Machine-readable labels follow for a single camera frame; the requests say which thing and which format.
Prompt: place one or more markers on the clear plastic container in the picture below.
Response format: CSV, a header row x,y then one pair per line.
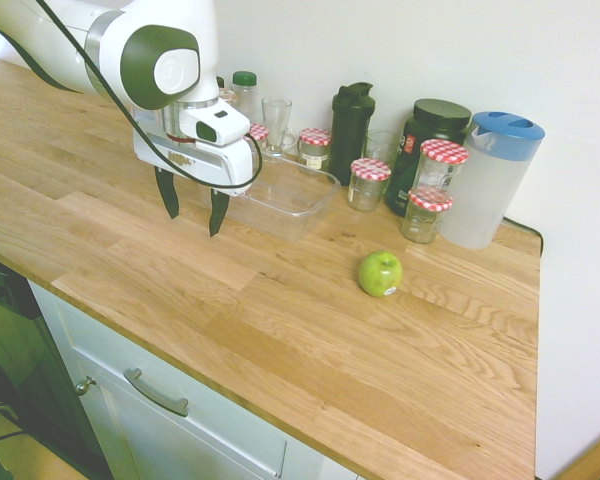
x,y
290,210

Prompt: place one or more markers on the black shaker bottle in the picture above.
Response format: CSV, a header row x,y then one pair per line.
x,y
350,135

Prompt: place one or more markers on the blue-lidded translucent pitcher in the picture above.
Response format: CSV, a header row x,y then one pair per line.
x,y
485,190

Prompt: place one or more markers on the low faceted jar, checked lid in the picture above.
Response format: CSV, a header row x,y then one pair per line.
x,y
422,220

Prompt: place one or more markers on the short clear drinking glass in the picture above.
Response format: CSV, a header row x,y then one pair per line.
x,y
380,145

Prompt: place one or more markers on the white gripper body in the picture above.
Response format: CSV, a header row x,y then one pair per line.
x,y
220,170

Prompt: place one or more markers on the large black supplement tub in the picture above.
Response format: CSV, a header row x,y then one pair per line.
x,y
437,120

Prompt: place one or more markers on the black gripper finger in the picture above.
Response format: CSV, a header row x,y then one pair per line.
x,y
169,195
217,210

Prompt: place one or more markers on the silver cabinet knob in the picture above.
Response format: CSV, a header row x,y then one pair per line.
x,y
83,386

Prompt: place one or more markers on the small jar, red checked lid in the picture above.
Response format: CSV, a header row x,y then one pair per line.
x,y
259,132

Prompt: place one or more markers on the tall clear drinking glass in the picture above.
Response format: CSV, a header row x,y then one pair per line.
x,y
276,120

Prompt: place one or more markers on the tall jar, red checked lid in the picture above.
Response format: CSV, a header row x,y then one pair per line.
x,y
439,170

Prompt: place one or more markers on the labelled jar, red checked lid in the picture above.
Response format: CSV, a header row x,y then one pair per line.
x,y
314,152

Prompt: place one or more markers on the green-lidded clear spice bottle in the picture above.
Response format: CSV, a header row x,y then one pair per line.
x,y
244,97

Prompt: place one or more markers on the black built-in appliance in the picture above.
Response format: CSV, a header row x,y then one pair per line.
x,y
10,300

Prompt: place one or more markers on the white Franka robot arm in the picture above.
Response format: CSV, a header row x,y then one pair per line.
x,y
55,30

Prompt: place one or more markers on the empty jar, red checked lid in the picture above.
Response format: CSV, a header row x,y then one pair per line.
x,y
369,187

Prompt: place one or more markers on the green apple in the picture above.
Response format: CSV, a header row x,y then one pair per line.
x,y
380,275

